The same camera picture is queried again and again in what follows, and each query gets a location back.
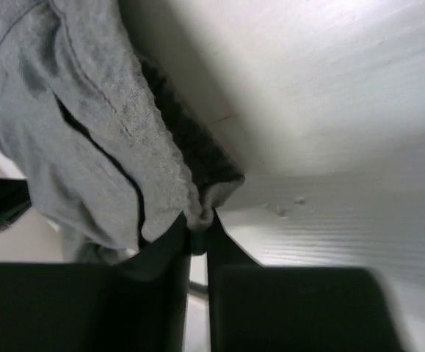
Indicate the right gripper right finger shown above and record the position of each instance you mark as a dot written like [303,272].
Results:
[256,307]

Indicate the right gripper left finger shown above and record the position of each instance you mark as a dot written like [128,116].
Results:
[138,305]

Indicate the grey shorts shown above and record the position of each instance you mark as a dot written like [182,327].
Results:
[110,153]

